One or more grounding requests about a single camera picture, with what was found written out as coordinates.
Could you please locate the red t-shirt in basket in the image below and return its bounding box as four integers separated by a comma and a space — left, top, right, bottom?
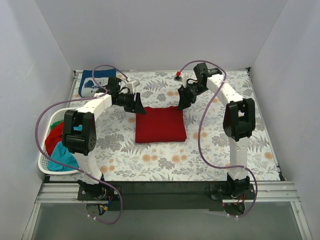
44, 122, 64, 156

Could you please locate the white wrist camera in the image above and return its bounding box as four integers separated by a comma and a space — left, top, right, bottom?
173, 71, 188, 88
125, 80, 140, 94

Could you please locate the dark red t-shirt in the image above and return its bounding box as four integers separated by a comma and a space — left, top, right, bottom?
135, 106, 187, 144

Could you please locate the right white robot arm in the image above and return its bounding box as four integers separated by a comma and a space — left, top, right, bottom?
174, 60, 256, 199

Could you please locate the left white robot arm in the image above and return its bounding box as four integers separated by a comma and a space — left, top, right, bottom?
62, 77, 146, 200

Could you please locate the aluminium frame rail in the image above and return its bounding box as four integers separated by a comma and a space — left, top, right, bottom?
36, 181, 300, 203

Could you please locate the purple cable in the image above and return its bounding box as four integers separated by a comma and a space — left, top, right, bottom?
35, 64, 131, 225
179, 59, 258, 220

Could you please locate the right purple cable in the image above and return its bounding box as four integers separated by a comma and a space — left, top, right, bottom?
179, 59, 258, 220

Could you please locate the green t-shirt in basket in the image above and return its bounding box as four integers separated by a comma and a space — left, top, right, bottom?
50, 120, 64, 131

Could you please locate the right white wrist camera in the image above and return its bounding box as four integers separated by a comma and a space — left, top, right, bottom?
173, 71, 188, 88

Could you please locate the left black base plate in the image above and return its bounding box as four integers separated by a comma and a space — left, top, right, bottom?
77, 184, 119, 201

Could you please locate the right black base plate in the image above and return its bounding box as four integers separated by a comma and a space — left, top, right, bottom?
204, 184, 255, 201

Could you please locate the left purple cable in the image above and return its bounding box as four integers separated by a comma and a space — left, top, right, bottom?
35, 64, 131, 225

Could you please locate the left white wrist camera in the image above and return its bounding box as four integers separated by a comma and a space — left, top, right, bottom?
125, 80, 140, 94

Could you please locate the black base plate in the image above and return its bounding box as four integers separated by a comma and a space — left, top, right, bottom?
204, 184, 255, 201
77, 184, 119, 201

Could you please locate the white plastic laundry basket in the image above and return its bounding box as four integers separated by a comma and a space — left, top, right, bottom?
37, 107, 78, 176

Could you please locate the folded blue printed t-shirt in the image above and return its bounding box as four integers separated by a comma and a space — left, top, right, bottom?
78, 68, 116, 98

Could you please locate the turquoise t-shirt in basket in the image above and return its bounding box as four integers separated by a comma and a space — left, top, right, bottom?
47, 124, 83, 172

